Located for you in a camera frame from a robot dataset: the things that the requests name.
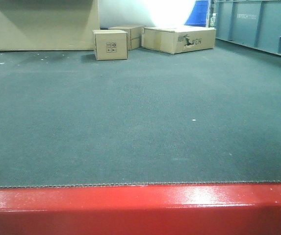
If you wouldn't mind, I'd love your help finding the small cardboard box with symbols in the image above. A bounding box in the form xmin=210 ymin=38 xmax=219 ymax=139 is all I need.
xmin=93 ymin=29 xmax=128 ymax=61

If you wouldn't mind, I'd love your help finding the flat torn cardboard box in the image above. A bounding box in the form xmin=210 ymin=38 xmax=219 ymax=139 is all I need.
xmin=141 ymin=25 xmax=216 ymax=54

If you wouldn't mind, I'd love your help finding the middle rear cardboard box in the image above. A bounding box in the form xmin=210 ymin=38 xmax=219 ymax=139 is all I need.
xmin=108 ymin=24 xmax=145 ymax=50

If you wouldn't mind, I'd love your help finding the dark grey carpet mat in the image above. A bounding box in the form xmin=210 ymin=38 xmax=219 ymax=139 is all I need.
xmin=0 ymin=40 xmax=281 ymax=188

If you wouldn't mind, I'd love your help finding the blue plastic panel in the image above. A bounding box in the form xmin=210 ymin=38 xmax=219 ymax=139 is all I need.
xmin=185 ymin=0 xmax=211 ymax=27

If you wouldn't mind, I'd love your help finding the red glossy front ledge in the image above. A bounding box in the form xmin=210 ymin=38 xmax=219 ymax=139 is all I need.
xmin=0 ymin=183 xmax=281 ymax=235

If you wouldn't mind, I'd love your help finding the large tall cardboard box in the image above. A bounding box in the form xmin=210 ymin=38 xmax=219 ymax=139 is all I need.
xmin=0 ymin=0 xmax=100 ymax=51

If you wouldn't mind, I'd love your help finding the large grey-blue crate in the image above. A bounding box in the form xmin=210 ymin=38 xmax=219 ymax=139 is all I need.
xmin=214 ymin=0 xmax=281 ymax=56

